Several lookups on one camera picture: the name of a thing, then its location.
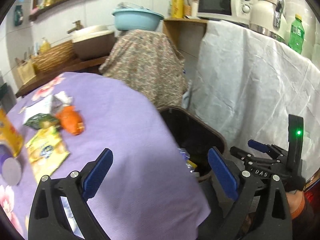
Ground purple yogurt cup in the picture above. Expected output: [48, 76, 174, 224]
[0, 145, 22, 186]

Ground black trash bin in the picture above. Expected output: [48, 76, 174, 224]
[159, 106, 228, 182]

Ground right hand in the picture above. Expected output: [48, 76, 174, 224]
[286, 191, 305, 219]

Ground yellow cookie snack bag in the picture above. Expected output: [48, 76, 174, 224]
[25, 126, 70, 183]

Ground white wrinkled cloth cover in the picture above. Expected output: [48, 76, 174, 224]
[189, 21, 319, 179]

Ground yellow chip canister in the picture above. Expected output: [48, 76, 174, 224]
[0, 108, 23, 157]

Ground purple floral tablecloth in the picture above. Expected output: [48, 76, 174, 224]
[0, 71, 211, 240]

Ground green white milk carton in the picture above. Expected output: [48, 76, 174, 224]
[23, 91, 73, 130]

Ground green soda bottle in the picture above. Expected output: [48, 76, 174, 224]
[288, 14, 305, 54]

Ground cream electric kettle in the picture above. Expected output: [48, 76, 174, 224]
[249, 0, 287, 43]

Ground wooden side shelf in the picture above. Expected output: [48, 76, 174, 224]
[163, 18, 208, 59]

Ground paisley patterned cloth cover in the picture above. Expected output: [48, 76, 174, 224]
[99, 29, 189, 109]

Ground beige chopstick holder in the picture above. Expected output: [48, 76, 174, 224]
[15, 52, 36, 85]

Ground white microwave oven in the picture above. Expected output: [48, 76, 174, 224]
[196, 0, 258, 25]

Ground woven pattern sink bowl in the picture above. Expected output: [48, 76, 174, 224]
[33, 40, 76, 74]

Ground wooden counter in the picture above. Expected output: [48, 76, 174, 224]
[15, 56, 108, 98]

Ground yellow soap bottle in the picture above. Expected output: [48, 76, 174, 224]
[39, 37, 51, 54]

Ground brown white storage box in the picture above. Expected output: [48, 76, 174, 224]
[72, 25, 116, 61]

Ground light blue plastic basin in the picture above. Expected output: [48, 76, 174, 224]
[112, 8, 164, 31]

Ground brass faucet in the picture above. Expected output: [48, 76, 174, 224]
[67, 20, 84, 34]

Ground green hanging packet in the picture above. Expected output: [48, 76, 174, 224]
[14, 5, 23, 27]

